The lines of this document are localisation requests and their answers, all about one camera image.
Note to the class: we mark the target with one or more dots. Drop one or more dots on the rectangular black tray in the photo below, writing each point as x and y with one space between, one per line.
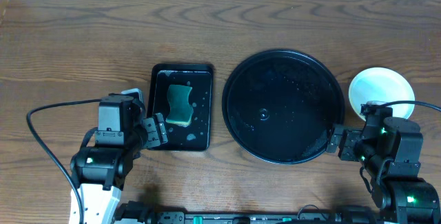
199 78

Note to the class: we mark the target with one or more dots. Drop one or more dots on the white plate with blue stain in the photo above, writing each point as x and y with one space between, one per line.
378 85

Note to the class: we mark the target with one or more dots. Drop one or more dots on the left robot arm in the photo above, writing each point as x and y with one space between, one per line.
99 171

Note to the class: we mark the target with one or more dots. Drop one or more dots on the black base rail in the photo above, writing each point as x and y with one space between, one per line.
241 218

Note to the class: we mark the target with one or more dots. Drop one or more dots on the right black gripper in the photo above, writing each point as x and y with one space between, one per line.
351 136

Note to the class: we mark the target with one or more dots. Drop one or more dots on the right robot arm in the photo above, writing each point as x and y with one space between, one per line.
388 149

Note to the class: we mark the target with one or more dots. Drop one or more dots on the round black tray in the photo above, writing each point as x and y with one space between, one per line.
279 105

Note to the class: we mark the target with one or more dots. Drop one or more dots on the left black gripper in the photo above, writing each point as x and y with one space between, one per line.
151 133

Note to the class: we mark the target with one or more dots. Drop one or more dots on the green yellow sponge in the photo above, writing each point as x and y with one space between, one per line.
180 109

